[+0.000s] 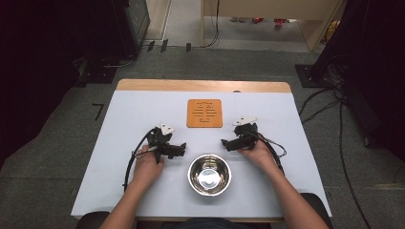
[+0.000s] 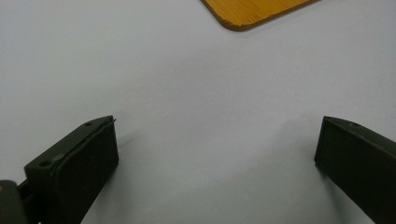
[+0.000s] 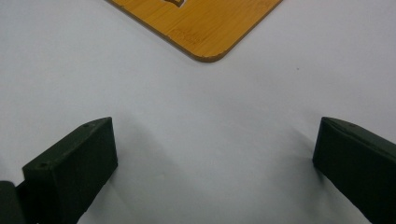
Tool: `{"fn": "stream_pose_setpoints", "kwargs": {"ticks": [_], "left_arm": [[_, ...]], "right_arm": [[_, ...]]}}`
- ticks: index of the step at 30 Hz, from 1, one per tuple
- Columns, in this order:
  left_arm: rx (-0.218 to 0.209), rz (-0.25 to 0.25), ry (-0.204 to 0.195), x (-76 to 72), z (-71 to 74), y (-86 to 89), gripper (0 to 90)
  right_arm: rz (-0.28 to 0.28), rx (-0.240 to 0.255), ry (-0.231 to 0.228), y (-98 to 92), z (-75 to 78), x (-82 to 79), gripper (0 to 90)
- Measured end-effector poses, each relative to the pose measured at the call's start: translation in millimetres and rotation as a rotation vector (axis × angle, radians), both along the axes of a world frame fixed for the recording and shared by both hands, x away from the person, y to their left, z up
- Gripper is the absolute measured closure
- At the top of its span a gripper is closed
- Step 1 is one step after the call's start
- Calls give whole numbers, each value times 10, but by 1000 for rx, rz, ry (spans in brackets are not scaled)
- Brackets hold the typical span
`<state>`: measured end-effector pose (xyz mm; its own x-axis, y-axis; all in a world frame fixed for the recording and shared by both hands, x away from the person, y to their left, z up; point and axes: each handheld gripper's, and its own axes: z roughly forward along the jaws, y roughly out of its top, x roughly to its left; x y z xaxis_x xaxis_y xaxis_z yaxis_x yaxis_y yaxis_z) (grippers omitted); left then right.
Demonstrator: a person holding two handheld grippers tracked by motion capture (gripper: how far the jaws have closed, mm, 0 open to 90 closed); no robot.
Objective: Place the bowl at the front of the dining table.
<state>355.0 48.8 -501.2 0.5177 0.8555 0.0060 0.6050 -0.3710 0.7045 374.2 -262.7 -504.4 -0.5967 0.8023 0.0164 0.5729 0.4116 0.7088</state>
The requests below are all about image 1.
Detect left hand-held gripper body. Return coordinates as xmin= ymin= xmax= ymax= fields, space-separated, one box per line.
xmin=146 ymin=122 xmax=181 ymax=165

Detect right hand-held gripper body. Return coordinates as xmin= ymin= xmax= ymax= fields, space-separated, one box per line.
xmin=232 ymin=115 xmax=260 ymax=151

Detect stainless steel bowl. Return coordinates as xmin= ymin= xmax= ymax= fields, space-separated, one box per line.
xmin=186 ymin=154 xmax=233 ymax=198

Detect person's right hand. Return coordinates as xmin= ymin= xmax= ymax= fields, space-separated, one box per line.
xmin=237 ymin=139 xmax=282 ymax=176

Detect person's left hand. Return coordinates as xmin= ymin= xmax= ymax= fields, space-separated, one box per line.
xmin=132 ymin=144 xmax=166 ymax=186

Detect orange wooden trivet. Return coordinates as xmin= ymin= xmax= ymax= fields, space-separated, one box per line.
xmin=185 ymin=98 xmax=224 ymax=129

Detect white table mat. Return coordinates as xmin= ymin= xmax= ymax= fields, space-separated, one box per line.
xmin=70 ymin=90 xmax=332 ymax=219

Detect wooden table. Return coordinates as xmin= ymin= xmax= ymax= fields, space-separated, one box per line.
xmin=73 ymin=78 xmax=332 ymax=223

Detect person's dark clothing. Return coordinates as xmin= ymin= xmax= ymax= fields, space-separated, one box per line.
xmin=159 ymin=217 xmax=275 ymax=229

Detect black stand base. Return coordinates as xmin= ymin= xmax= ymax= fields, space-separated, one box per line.
xmin=74 ymin=56 xmax=119 ymax=87
xmin=294 ymin=63 xmax=332 ymax=90

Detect light wooden desk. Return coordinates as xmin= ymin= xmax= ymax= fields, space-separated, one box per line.
xmin=200 ymin=0 xmax=349 ymax=52

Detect black curtain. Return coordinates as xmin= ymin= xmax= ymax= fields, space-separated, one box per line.
xmin=309 ymin=0 xmax=405 ymax=163
xmin=0 ymin=0 xmax=151 ymax=170

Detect right hand-held gripper black cable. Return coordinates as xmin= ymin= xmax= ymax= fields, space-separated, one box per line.
xmin=251 ymin=131 xmax=288 ymax=176

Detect hand-held gripper black cable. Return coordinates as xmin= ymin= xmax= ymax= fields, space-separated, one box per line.
xmin=251 ymin=131 xmax=288 ymax=176
xmin=122 ymin=128 xmax=158 ymax=193

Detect left hand-held gripper black cable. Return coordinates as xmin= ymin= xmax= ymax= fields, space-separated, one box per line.
xmin=122 ymin=128 xmax=158 ymax=193

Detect black floor cable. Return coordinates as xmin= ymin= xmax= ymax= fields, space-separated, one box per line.
xmin=298 ymin=85 xmax=374 ymax=229

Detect thin black hanging cable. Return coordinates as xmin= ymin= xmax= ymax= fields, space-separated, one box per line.
xmin=203 ymin=0 xmax=222 ymax=50

